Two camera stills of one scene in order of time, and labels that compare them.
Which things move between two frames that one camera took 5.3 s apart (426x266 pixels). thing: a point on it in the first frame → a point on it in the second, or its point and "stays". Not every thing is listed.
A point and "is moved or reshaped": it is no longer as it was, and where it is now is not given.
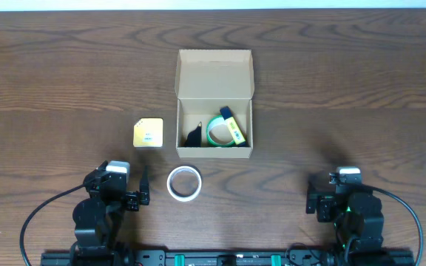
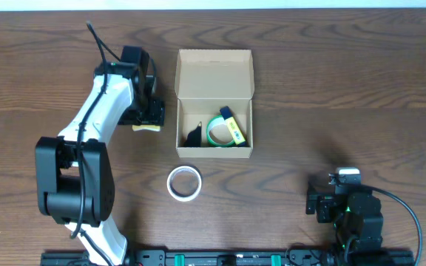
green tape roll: [218, 132] stays
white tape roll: [184, 183] stays
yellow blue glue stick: [233, 125] stays
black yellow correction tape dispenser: [194, 137] stays
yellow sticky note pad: [149, 132] is moved or reshaped
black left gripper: [95, 191] → [157, 113]
